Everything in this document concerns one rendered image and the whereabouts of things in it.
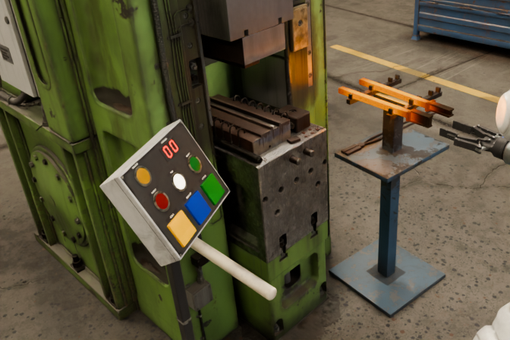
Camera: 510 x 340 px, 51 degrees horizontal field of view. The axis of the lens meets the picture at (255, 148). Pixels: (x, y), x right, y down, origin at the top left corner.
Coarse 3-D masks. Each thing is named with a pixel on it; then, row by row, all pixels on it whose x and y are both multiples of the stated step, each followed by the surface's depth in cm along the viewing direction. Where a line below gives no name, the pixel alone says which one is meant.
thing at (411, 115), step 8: (344, 88) 225; (360, 96) 216; (368, 96) 215; (376, 104) 211; (384, 104) 208; (392, 104) 207; (400, 112) 203; (408, 112) 198; (416, 112) 197; (424, 112) 196; (408, 120) 199; (416, 120) 199; (424, 120) 195
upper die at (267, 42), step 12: (204, 36) 188; (252, 36) 177; (264, 36) 181; (276, 36) 185; (204, 48) 191; (216, 48) 186; (228, 48) 181; (240, 48) 177; (252, 48) 178; (264, 48) 182; (276, 48) 187; (228, 60) 184; (240, 60) 179; (252, 60) 180
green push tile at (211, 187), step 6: (210, 174) 164; (204, 180) 161; (210, 180) 162; (216, 180) 164; (204, 186) 159; (210, 186) 161; (216, 186) 163; (204, 192) 159; (210, 192) 160; (216, 192) 162; (222, 192) 165; (210, 198) 159; (216, 198) 161
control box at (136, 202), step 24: (168, 144) 154; (192, 144) 163; (120, 168) 144; (144, 168) 143; (168, 168) 151; (192, 168) 158; (120, 192) 138; (144, 192) 140; (168, 192) 148; (192, 192) 155; (144, 216) 139; (168, 216) 144; (192, 216) 151; (144, 240) 143; (168, 240) 141; (192, 240) 148
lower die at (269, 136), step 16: (224, 96) 228; (224, 112) 214; (256, 112) 211; (224, 128) 204; (256, 128) 199; (272, 128) 198; (288, 128) 205; (240, 144) 198; (256, 144) 194; (272, 144) 201
